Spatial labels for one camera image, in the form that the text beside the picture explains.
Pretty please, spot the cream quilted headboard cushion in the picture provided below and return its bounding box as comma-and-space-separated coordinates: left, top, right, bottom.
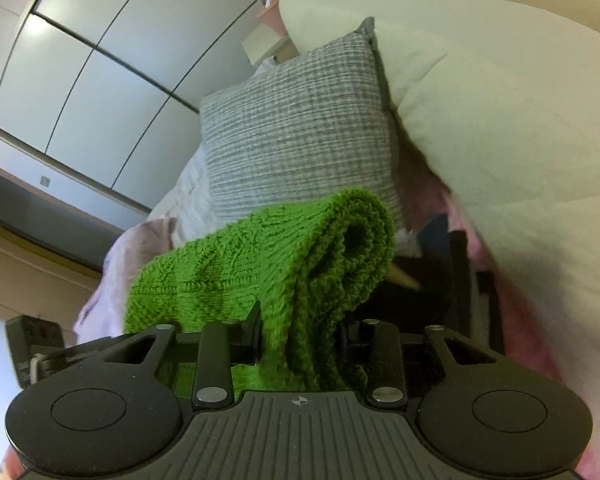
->
280, 0, 600, 444

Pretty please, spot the pink tissue box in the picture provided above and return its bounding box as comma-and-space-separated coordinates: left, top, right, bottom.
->
258, 0, 287, 37

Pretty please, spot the white sliding wardrobe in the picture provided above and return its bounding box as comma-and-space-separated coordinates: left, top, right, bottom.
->
0, 0, 260, 208

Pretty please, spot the white bedside table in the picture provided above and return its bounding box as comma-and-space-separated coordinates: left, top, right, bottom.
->
242, 25, 298, 67

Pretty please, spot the pink garment on duvet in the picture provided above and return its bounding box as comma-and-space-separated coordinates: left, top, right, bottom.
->
73, 218, 176, 344

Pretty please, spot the pink floral bedspread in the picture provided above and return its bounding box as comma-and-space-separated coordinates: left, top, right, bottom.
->
398, 148, 600, 480

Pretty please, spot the grey checked pillow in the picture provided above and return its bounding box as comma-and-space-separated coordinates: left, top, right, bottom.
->
200, 18, 404, 228

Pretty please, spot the black folded garment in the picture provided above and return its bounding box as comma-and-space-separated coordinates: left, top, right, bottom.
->
358, 214, 505, 354

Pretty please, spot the lilac striped duvet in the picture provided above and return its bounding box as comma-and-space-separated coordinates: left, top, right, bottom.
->
140, 62, 292, 252

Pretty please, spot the green knitted sweater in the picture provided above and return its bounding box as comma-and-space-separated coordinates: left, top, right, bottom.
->
123, 190, 394, 393

